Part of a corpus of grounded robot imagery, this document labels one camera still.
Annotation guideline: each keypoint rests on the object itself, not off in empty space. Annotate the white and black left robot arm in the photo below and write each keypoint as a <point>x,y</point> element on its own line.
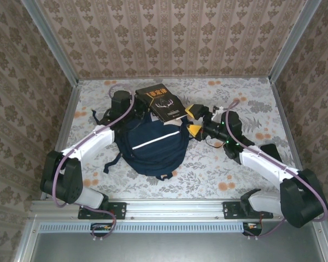
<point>95,142</point>

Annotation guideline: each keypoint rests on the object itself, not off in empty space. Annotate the navy blue backpack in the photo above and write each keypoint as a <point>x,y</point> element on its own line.
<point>153,152</point>

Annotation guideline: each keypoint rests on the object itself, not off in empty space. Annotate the aluminium frame post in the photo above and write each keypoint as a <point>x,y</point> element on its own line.
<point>293,41</point>
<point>51,41</point>

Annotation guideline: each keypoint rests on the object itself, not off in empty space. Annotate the black book with antler print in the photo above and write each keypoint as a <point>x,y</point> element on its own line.
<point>164,105</point>

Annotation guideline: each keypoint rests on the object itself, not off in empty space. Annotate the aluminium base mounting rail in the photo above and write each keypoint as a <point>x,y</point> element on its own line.
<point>175,208</point>

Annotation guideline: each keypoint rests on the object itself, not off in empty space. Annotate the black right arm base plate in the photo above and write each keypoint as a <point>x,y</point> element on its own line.
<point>229,210</point>

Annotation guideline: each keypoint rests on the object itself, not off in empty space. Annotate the aluminium side frame rail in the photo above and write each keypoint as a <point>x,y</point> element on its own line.
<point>68,117</point>
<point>282,109</point>

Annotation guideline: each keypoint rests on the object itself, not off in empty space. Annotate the grey metal panel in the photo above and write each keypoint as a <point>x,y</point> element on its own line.
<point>166,248</point>

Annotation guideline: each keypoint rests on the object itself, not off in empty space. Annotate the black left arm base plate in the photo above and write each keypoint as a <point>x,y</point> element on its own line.
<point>120,210</point>

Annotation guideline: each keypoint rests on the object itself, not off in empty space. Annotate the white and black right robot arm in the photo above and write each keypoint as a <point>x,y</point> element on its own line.
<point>265,166</point>

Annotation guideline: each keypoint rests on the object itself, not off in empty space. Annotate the floral table cloth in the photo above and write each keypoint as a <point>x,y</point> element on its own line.
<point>202,177</point>

